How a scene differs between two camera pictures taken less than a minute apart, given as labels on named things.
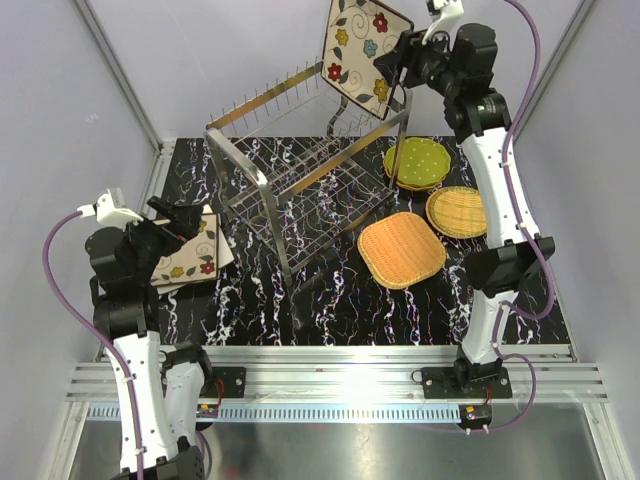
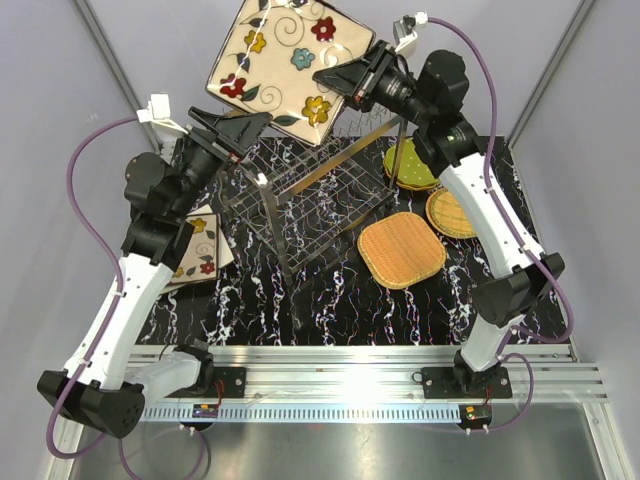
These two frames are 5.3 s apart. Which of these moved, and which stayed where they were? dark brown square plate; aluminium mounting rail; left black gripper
Moved: left black gripper
Stayed: dark brown square plate; aluminium mounting rail
